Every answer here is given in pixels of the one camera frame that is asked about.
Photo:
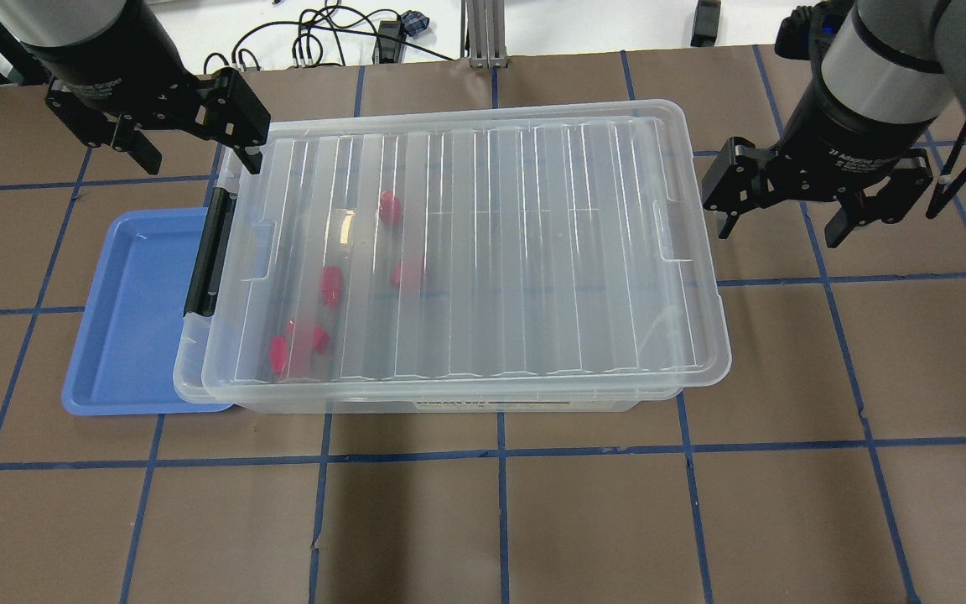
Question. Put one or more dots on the clear plastic box lid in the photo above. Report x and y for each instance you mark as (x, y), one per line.
(466, 252)

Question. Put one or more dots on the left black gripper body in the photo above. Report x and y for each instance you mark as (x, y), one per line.
(96, 60)

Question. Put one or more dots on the blue plastic tray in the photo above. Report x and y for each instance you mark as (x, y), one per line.
(126, 348)

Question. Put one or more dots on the aluminium frame post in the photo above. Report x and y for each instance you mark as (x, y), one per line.
(484, 32)

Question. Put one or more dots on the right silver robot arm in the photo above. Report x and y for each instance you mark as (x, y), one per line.
(883, 119)

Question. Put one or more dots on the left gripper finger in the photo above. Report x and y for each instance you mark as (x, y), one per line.
(232, 115)
(128, 138)

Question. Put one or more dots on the black box latch handle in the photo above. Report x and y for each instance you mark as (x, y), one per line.
(204, 288)

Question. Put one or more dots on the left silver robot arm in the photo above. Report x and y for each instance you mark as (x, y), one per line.
(125, 28)

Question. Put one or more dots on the red block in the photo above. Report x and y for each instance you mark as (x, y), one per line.
(307, 337)
(279, 355)
(331, 286)
(390, 208)
(409, 275)

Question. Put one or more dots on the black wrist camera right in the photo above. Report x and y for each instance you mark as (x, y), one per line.
(810, 29)

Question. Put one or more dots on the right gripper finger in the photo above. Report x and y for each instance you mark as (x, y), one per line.
(736, 183)
(903, 187)

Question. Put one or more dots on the clear plastic storage box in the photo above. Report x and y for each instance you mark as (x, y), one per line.
(458, 277)

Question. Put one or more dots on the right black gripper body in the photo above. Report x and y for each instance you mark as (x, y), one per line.
(845, 134)

